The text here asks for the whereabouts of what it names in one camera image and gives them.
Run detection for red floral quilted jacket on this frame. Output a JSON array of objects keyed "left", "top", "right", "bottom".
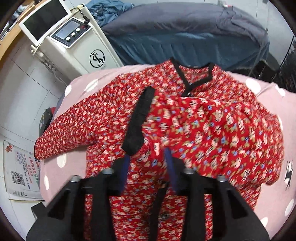
[{"left": 34, "top": 58, "right": 285, "bottom": 241}]

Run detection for grey machine hoses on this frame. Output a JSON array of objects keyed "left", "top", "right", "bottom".
[{"left": 30, "top": 44, "right": 71, "bottom": 82}]

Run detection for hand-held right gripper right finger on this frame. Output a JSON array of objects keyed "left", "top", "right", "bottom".
[{"left": 164, "top": 148, "right": 270, "bottom": 241}]

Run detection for wooden shelf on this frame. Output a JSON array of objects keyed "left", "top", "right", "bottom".
[{"left": 0, "top": 0, "right": 63, "bottom": 64}]

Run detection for black wire rack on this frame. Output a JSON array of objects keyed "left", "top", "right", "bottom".
[{"left": 279, "top": 36, "right": 296, "bottom": 93}]

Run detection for pink polka dot bedsheet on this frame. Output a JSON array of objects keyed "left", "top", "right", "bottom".
[{"left": 39, "top": 64, "right": 296, "bottom": 232}]

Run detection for teal bed cover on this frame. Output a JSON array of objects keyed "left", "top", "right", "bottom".
[{"left": 109, "top": 32, "right": 270, "bottom": 71}]

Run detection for blue crumpled cloth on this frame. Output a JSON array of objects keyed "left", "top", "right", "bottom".
[{"left": 87, "top": 0, "right": 135, "bottom": 27}]

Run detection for white machine with control panel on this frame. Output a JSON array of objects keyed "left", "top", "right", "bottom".
[{"left": 30, "top": 6, "right": 125, "bottom": 77}]

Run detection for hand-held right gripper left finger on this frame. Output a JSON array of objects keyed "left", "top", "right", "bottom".
[{"left": 26, "top": 155, "right": 131, "bottom": 241}]

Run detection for white framed monitor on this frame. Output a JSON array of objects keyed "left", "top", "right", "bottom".
[{"left": 18, "top": 0, "right": 73, "bottom": 45}]

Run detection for printed floor poster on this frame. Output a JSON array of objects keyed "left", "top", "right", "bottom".
[{"left": 3, "top": 139, "right": 45, "bottom": 200}]

